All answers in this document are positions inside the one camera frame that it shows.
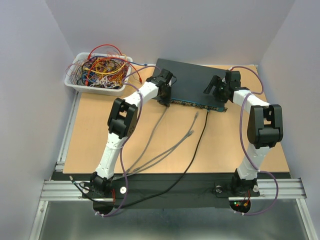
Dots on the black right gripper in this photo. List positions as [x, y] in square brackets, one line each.
[214, 81]

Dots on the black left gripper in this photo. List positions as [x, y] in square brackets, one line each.
[165, 100]

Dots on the teal network switch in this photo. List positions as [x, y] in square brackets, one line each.
[190, 82]

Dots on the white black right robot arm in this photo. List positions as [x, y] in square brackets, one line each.
[264, 129]

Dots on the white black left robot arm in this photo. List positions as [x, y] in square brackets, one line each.
[122, 122]

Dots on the white plastic basket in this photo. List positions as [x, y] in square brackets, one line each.
[97, 73]

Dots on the grey ethernet cable short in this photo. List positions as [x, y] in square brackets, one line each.
[157, 159]

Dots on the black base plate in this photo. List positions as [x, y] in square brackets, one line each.
[177, 190]

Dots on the aluminium frame rail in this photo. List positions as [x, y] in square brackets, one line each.
[57, 190]

